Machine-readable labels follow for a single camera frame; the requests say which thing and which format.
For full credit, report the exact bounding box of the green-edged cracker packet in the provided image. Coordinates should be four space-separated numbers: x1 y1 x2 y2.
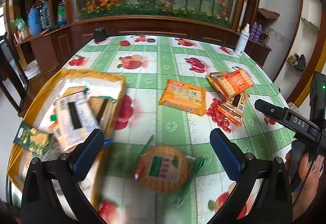
61 86 89 98

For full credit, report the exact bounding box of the person's right hand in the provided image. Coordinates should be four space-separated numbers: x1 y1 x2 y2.
285 150 324 222

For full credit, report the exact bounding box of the orange snack packet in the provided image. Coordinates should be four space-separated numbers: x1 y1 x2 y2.
158 79 207 115

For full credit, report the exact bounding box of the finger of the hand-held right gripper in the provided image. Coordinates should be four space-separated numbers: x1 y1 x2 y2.
254 99 287 123

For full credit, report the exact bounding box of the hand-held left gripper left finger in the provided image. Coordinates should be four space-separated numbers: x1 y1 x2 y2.
20 128 105 224

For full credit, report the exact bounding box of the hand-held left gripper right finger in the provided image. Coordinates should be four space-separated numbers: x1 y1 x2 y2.
210 128 293 224

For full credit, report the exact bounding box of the orange-edged black label cracker packet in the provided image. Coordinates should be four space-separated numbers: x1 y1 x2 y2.
216 92 251 127

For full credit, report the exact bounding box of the white plastic bucket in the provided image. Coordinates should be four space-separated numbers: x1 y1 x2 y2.
23 60 41 79

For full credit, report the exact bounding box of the wooden display cabinet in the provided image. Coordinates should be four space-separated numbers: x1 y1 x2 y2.
14 0 273 74

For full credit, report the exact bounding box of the dark grey thermos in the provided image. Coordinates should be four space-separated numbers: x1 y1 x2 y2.
41 1 51 28

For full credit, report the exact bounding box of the round cracker packet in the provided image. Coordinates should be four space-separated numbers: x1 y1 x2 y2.
134 135 207 205

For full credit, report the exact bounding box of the tall-backed wooden chair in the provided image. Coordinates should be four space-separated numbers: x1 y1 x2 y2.
0 33 28 117

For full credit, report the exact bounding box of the large orange cracker packet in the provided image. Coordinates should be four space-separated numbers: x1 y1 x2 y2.
207 68 255 100

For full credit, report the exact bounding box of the green label water bottle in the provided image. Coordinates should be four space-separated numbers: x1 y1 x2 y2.
57 1 67 26

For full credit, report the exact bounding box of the small black cup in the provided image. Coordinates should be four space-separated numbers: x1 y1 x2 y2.
93 27 107 43

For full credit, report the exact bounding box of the blue thermos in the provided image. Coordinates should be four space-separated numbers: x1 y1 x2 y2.
28 6 42 36

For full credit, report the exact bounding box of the green fruit-print tablecloth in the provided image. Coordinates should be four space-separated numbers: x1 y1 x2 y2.
10 34 297 224

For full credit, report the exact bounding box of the green tissue pack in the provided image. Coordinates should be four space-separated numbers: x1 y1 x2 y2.
14 17 28 32

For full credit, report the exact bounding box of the white spray bottle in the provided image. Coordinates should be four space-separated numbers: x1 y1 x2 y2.
234 23 250 56

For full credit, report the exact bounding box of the brown crumpled paper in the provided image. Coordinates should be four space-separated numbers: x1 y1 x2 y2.
258 8 280 19

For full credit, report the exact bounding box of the dark green snack packet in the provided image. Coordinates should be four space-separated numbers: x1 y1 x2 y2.
13 122 55 157

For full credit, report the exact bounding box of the white barcode biscuit packet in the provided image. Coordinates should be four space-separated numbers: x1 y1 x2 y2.
52 90 101 152

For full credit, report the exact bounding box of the yellow cardboard box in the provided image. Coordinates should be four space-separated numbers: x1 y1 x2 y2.
8 69 128 212

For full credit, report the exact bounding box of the small black label cracker packet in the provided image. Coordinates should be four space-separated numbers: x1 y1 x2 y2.
88 95 118 125

